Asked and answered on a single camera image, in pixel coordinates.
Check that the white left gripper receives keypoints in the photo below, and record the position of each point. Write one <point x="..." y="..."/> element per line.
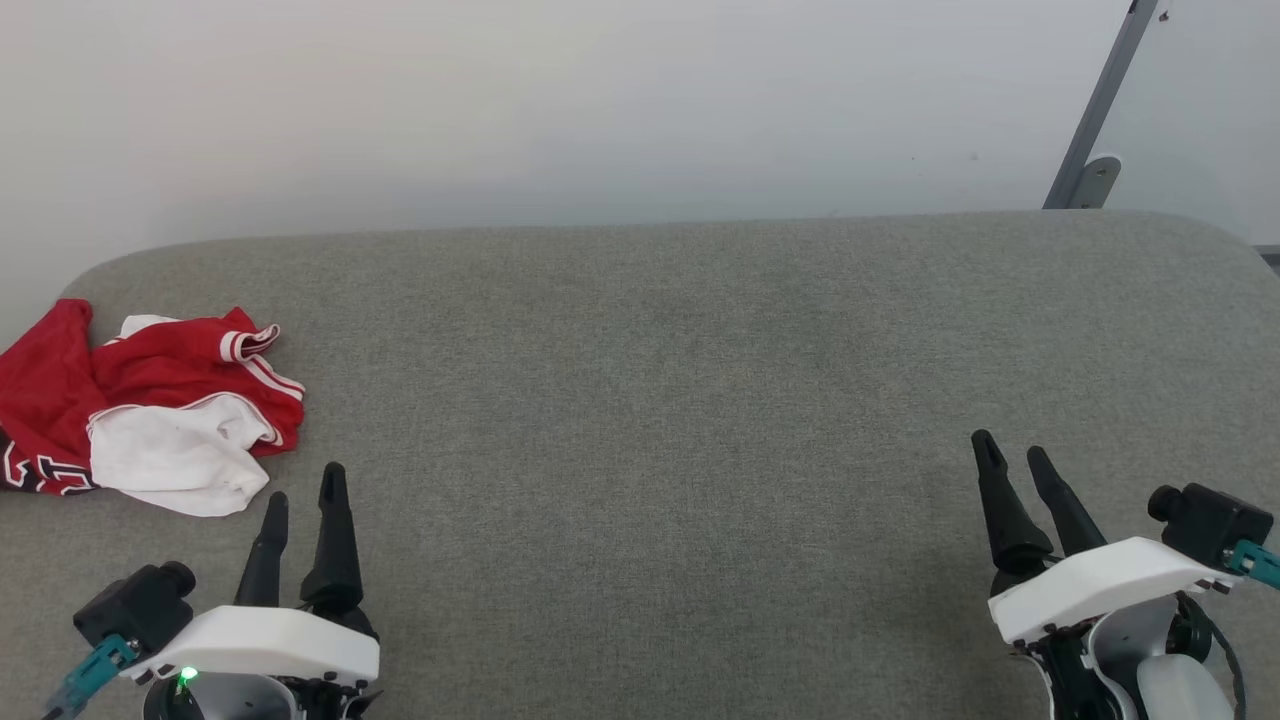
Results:
<point x="280" y="640"/>

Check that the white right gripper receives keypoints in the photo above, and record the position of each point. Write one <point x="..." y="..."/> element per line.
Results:
<point x="1090" y="585"/>

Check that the red and white shirt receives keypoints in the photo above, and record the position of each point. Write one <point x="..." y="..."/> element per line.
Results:
<point x="180" y="360"/>

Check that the grey fabric sofa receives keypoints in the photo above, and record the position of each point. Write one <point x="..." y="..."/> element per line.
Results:
<point x="640" y="450"/>

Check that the grey metal pole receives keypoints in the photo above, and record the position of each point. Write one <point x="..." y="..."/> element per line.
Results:
<point x="1100" y="100"/>

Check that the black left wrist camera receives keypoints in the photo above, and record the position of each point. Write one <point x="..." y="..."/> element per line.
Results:
<point x="135" y="605"/>

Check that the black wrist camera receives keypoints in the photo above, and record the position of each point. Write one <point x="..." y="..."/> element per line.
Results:
<point x="1210" y="520"/>
<point x="135" y="605"/>

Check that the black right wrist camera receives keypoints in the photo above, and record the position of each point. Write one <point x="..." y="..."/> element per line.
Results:
<point x="1210" y="520"/>

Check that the teal right camera connector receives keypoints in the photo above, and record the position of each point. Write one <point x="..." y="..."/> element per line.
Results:
<point x="1260" y="563"/>

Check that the teal camera connector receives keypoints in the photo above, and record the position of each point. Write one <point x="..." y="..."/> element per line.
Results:
<point x="90" y="675"/>
<point x="1260" y="563"/>

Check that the teal left camera connector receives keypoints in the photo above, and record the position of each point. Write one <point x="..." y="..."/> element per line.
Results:
<point x="90" y="675"/>

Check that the grey metal pole bracket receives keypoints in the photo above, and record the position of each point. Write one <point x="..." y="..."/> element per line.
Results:
<point x="1098" y="180"/>

